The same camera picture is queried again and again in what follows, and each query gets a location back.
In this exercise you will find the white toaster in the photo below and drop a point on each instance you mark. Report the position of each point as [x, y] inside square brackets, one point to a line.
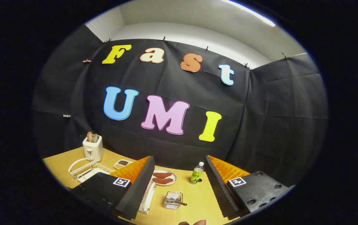
[93, 150]

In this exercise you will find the white sectioned bean dish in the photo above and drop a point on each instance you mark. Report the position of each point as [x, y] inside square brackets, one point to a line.
[123, 163]

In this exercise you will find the white plate with meat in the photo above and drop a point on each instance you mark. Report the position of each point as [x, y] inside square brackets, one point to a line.
[173, 176]

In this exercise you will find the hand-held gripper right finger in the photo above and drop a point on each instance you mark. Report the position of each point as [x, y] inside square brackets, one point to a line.
[219, 190]

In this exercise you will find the brown meat piece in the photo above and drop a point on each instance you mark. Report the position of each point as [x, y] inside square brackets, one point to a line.
[162, 175]
[162, 180]

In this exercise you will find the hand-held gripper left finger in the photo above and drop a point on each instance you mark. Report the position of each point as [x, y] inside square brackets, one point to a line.
[138, 190]

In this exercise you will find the toasted bread slice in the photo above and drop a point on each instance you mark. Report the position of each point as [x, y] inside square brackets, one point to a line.
[89, 136]
[94, 137]

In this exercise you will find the black backdrop cloth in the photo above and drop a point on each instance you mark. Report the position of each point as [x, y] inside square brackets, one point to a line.
[260, 109]

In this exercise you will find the green label drink bottle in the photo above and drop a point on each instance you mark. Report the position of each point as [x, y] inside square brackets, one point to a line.
[196, 175]

